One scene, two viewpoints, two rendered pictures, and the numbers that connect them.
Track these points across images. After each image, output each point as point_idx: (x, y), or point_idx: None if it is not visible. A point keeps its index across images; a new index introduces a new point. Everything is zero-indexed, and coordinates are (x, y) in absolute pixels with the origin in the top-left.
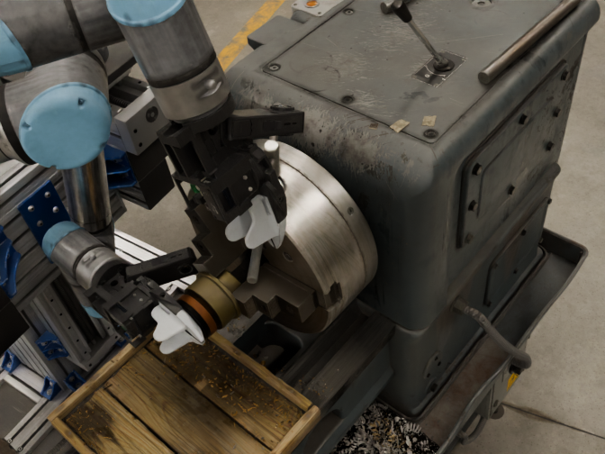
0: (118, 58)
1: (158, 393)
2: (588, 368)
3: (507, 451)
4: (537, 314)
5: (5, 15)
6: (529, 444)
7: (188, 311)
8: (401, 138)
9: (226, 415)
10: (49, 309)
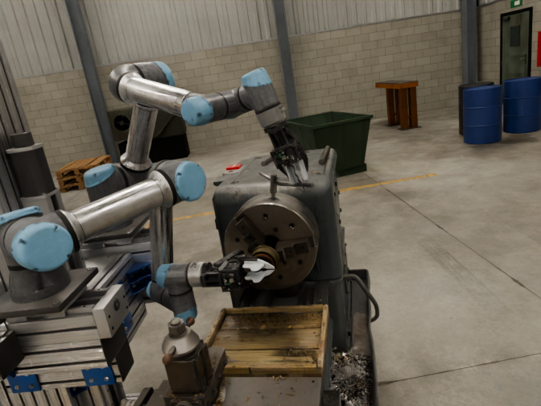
0: (138, 218)
1: (243, 338)
2: (390, 354)
3: (384, 405)
4: (365, 299)
5: (204, 97)
6: (391, 396)
7: (262, 257)
8: (309, 176)
9: (287, 329)
10: (105, 401)
